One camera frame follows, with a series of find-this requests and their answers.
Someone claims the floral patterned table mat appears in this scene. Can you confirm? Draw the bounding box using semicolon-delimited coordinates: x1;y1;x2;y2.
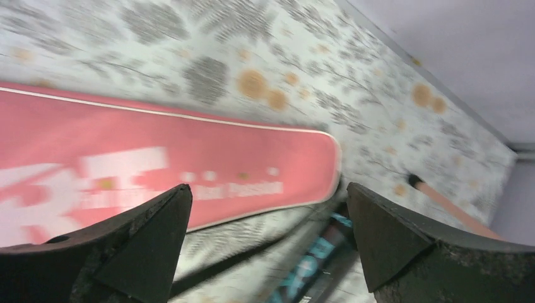
0;0;518;303

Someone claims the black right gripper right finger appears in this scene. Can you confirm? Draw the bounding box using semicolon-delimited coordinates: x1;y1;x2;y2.
347;182;534;302

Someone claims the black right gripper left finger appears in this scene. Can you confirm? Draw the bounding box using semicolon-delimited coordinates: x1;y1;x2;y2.
1;184;192;302

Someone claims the pink perforated music stand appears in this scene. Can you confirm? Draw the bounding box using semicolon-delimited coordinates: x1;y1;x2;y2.
407;173;503;241

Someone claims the pink sport racket bag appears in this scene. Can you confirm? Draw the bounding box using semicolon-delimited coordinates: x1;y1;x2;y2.
1;82;341;246

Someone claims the black shuttlecock tube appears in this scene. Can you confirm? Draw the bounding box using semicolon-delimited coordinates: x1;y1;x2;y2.
266;202;358;303

